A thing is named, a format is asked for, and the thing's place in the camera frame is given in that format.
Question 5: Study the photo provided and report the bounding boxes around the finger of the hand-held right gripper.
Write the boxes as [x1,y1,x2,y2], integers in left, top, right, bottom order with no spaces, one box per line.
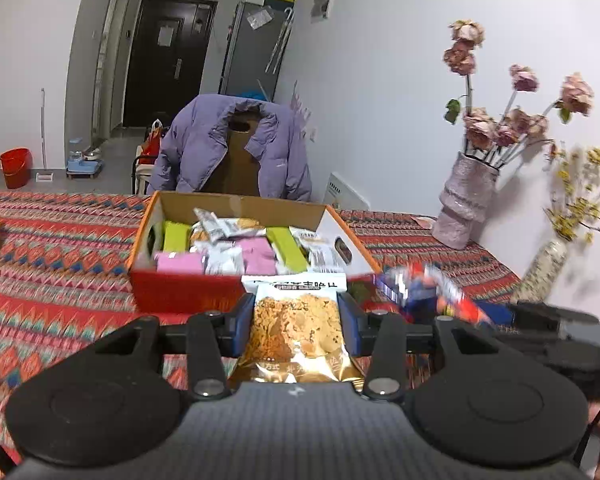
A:
[480,301,600,335]

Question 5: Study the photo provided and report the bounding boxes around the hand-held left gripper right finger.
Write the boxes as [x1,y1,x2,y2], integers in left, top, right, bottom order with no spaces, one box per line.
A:
[339,292,507,402]

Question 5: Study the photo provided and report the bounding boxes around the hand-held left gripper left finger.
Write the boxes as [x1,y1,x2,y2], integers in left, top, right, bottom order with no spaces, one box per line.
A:
[94,294,255,402]

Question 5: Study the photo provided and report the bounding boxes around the gold cracker snack packet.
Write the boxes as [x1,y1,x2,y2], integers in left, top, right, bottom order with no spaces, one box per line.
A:
[227,274,366,393]

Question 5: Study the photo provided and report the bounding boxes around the red cardboard box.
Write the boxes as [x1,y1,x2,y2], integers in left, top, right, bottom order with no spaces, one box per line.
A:
[126,190,383,315]

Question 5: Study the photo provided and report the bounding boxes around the pink snack packet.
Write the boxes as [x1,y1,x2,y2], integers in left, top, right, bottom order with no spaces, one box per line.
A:
[155,252,206,276]
[240,237,277,275]

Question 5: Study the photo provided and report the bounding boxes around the red and blue snack packet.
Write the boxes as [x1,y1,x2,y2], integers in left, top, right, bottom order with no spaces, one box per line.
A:
[375,262,493,328]

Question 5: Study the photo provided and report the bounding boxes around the slender floral vase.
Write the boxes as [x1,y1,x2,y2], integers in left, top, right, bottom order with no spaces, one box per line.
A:
[510,239,568,303]

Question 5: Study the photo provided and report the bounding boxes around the green snack packet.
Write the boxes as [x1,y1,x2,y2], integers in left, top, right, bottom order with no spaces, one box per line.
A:
[162,221,193,256]
[266,226,308,271]

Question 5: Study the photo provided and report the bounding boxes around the yellow flower branches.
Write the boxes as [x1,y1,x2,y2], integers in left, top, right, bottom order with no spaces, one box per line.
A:
[545,146,600,246]

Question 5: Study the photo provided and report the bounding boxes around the white panel heater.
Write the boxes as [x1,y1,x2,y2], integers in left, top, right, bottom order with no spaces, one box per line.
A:
[325,172,371,209]

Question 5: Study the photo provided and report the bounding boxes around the pink ribbed vase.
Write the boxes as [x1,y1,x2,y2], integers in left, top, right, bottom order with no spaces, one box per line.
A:
[431,151,501,250]

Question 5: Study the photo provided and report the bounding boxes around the brown chair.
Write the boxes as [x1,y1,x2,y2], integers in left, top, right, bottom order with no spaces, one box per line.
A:
[217,110,263,196]

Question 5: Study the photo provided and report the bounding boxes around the purple puffer jacket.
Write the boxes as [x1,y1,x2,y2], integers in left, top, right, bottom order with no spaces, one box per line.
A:
[150,94,313,202]

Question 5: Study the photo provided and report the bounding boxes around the dried pink roses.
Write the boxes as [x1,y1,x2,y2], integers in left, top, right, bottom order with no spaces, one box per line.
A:
[442,19,595,166]

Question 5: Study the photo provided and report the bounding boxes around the red bag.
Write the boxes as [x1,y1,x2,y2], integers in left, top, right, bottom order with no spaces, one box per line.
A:
[140,119,167,157]

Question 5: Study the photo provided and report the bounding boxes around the blue pet feeder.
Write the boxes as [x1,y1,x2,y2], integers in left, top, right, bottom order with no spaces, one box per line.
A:
[66,137,105,178]

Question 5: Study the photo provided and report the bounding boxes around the black entrance door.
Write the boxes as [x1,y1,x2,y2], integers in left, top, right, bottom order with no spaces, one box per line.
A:
[122,0,218,128]

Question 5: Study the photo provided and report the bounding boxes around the grey refrigerator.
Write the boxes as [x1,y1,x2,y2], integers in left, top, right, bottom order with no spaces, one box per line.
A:
[219,1,295,98]

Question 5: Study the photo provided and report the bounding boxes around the red bucket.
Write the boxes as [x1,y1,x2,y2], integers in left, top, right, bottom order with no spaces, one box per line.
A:
[0,147,33,190]

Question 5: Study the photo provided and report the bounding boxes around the white umbrella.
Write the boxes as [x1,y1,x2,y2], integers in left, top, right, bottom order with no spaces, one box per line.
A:
[265,7,295,73]

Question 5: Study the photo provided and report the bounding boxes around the white interior door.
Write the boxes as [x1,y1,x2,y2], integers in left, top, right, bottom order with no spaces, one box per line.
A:
[92,0,131,146]

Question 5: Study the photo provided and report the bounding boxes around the black frame stool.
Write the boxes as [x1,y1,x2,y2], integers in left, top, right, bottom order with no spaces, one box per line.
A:
[131,145,161,195]

